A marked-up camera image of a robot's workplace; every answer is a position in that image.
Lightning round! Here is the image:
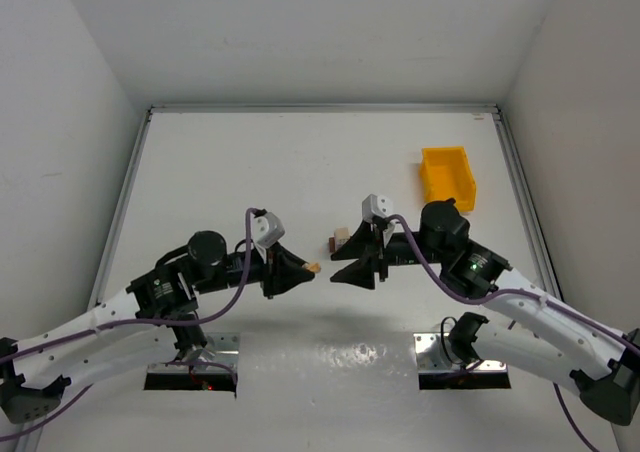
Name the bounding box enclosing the light wood cube block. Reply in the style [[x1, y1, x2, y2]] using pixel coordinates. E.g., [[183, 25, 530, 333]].
[[333, 227, 351, 249]]

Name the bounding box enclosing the yellow plastic bin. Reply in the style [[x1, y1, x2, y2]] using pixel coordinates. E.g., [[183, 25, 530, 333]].
[[419, 146, 477, 213]]

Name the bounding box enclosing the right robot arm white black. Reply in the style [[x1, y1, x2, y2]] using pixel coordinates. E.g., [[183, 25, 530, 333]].
[[331, 195, 639, 426]]

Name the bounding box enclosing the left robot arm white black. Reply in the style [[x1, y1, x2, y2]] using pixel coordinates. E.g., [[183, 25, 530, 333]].
[[1, 231, 317, 424]]

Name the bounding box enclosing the white front cover board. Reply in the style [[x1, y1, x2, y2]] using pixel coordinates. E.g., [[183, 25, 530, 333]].
[[38, 333, 616, 451]]

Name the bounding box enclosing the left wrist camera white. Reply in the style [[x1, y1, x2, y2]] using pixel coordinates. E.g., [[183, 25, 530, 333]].
[[251, 211, 285, 249]]

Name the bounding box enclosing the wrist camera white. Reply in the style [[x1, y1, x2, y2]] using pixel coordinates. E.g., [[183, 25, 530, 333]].
[[251, 211, 285, 249], [361, 194, 394, 224]]

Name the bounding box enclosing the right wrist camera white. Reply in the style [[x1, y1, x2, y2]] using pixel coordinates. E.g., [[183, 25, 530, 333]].
[[361, 194, 394, 224]]

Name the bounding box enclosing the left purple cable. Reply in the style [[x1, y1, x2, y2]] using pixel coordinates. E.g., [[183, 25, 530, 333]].
[[0, 206, 269, 443]]

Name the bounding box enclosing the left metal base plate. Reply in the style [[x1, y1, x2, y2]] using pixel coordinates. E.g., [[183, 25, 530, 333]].
[[175, 333, 239, 373]]

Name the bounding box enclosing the metal base plate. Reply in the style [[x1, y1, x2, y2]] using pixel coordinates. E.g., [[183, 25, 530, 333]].
[[413, 332, 508, 374], [175, 333, 239, 373]]

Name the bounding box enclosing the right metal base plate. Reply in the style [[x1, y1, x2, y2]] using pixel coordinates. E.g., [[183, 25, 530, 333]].
[[413, 332, 508, 374]]

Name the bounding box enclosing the aluminium frame rail back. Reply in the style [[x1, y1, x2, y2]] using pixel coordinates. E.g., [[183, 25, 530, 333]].
[[149, 103, 500, 114]]

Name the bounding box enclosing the aluminium frame rail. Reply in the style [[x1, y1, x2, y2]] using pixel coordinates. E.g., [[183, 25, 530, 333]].
[[149, 103, 500, 114], [87, 107, 154, 311], [493, 108, 565, 302]]

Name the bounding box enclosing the aluminium frame rail right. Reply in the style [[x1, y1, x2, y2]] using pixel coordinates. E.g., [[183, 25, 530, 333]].
[[493, 108, 565, 302]]

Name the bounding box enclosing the aluminium frame rail left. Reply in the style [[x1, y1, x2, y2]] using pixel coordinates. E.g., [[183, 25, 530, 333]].
[[87, 107, 154, 311]]

